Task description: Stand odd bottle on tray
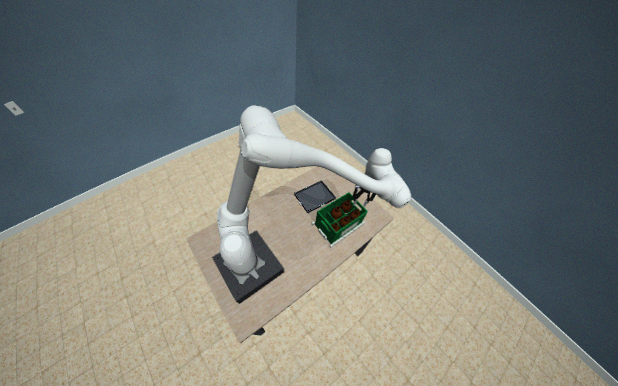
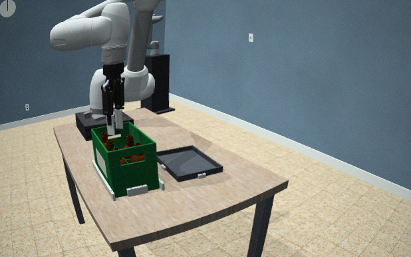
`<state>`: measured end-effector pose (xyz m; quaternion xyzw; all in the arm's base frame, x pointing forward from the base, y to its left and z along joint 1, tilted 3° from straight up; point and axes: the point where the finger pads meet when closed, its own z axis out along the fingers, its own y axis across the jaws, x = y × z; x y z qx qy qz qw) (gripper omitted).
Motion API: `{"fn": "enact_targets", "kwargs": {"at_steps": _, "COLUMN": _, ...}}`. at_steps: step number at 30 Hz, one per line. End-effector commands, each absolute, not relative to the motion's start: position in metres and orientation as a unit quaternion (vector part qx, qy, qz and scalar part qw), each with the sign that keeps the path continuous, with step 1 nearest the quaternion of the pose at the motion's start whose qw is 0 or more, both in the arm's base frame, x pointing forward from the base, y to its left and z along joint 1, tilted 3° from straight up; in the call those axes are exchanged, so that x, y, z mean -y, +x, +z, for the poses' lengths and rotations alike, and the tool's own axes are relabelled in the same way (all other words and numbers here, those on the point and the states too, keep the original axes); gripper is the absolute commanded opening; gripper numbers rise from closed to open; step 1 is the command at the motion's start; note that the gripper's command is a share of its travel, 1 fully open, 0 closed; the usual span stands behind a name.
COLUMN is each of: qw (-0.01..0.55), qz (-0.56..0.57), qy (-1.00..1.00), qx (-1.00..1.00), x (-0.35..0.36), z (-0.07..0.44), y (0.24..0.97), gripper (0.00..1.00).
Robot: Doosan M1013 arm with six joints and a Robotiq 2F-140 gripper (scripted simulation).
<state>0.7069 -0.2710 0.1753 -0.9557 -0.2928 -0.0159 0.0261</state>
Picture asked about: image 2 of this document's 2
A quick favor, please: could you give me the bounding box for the green divided crate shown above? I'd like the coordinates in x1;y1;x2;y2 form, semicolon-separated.
91;122;160;198

